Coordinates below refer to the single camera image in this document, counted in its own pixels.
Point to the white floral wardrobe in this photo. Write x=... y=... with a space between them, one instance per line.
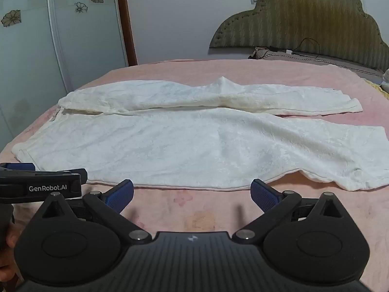
x=45 y=51

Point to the white pants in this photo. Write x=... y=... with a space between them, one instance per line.
x=182 y=146

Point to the olive green padded headboard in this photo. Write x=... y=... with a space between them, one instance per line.
x=304 y=21

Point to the brown wooden door frame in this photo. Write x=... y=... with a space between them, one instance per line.
x=126 y=21

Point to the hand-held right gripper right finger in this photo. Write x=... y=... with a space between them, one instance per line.
x=263 y=195

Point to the small white object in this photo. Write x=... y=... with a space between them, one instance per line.
x=386 y=79

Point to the person's left hand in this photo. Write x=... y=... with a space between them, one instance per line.
x=10 y=237

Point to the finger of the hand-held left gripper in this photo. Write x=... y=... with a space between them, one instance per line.
x=18 y=166
x=60 y=176

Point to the pink bed blanket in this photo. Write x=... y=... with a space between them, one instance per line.
x=182 y=70

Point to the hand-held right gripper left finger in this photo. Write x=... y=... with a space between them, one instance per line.
x=121 y=195

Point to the yellow cloth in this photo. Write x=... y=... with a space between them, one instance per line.
x=377 y=85

